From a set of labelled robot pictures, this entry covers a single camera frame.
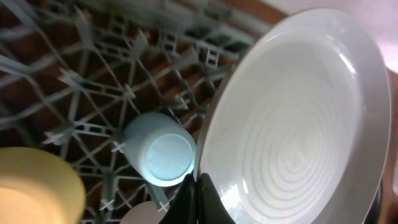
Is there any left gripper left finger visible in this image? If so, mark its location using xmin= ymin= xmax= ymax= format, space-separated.
xmin=159 ymin=174 xmax=197 ymax=224

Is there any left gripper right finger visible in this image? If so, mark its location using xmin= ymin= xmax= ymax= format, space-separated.
xmin=197 ymin=173 xmax=235 ymax=224

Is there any pink plastic cup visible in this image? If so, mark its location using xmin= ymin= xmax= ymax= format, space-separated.
xmin=120 ymin=201 xmax=166 ymax=224

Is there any light blue plastic cup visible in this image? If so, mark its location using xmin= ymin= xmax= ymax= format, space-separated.
xmin=122 ymin=113 xmax=197 ymax=187

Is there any grey plate with food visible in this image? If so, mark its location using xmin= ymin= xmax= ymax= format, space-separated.
xmin=198 ymin=8 xmax=391 ymax=223

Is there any yellow plastic bowl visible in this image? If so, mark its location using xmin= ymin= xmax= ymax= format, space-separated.
xmin=1 ymin=147 xmax=86 ymax=224

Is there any grey plastic dishwasher rack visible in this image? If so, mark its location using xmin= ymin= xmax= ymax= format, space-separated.
xmin=1 ymin=0 xmax=267 ymax=223

